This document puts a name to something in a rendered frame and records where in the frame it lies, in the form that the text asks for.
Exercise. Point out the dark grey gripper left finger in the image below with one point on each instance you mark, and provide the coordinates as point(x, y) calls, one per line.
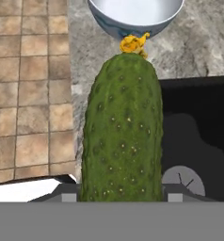
point(67, 193)

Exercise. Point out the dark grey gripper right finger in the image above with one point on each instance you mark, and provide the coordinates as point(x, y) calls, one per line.
point(176, 194)

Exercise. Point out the green cucumber with yellow flower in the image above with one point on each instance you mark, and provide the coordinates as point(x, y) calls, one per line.
point(123, 131)

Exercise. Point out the grey round sink drain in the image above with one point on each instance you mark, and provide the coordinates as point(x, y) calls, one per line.
point(187, 179)

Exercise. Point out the white bowl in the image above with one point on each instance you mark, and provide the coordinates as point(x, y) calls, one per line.
point(136, 15)

